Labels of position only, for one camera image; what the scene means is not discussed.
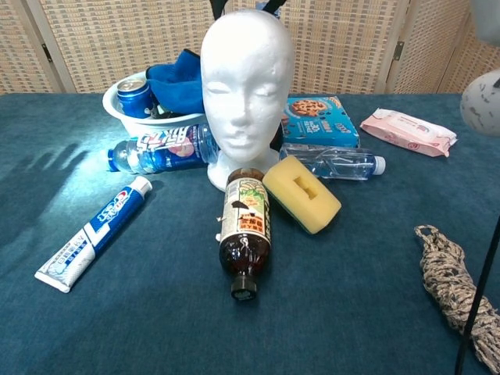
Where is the thin black cable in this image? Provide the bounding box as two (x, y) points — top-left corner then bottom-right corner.
(455, 212), (500, 375)

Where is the clear water bottle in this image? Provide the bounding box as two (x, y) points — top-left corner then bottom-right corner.
(279, 142), (387, 181)

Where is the pink wet wipes pack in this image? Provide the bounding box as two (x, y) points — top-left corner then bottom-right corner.
(359, 108), (458, 158)

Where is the white plastic basin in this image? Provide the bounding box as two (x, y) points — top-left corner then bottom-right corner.
(102, 71), (208, 138)

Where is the blue drink can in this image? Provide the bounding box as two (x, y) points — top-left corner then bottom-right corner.
(116, 77), (155, 120)

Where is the blue cookie box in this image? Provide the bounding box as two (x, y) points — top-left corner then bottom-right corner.
(280, 96), (361, 148)

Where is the blue label drink bottle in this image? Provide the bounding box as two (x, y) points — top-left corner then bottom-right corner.
(107, 123), (220, 175)

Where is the brown tea bottle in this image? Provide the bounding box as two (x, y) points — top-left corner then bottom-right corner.
(216, 167), (273, 302)

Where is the coiled beige rope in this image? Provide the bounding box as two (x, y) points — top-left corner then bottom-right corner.
(413, 224), (500, 374)

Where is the blue microfibre cloth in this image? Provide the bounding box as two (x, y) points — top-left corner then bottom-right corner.
(145, 49), (205, 116)

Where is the blue white toothpaste tube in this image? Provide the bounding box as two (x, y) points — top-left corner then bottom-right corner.
(34, 175), (153, 294)

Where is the yellow sponge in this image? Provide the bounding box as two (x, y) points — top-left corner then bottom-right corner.
(262, 155), (342, 235)

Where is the white foam mannequin head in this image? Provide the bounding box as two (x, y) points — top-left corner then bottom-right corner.
(199, 9), (296, 192)

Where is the woven folding screen panel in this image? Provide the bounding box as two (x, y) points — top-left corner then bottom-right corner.
(437, 0), (500, 95)
(23, 0), (231, 95)
(222, 0), (411, 95)
(0, 0), (54, 95)
(386, 0), (481, 95)

